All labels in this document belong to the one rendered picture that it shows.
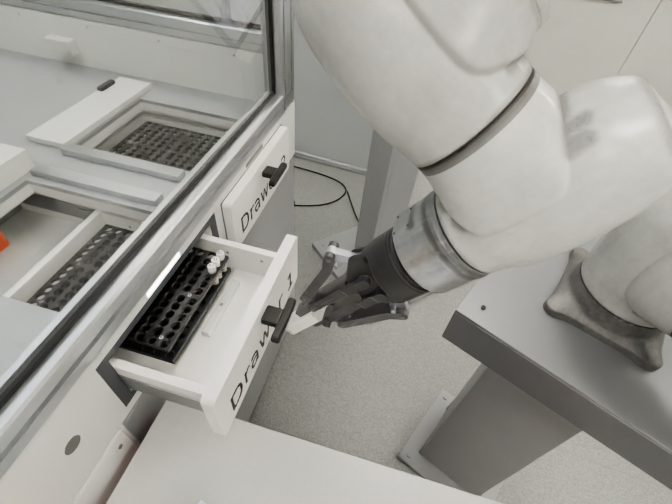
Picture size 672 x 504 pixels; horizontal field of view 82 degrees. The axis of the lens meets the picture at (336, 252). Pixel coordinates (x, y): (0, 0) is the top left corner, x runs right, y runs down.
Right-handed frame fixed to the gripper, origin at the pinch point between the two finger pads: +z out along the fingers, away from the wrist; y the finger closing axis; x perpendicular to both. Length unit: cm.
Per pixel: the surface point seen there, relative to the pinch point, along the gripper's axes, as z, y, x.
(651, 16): -60, -117, -284
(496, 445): 19, -69, -13
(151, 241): 7.4, 21.5, -0.9
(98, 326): 7.6, 19.9, 11.7
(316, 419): 77, -52, -20
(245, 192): 12.0, 15.0, -22.8
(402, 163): 25, -25, -94
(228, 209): 11.8, 15.7, -17.0
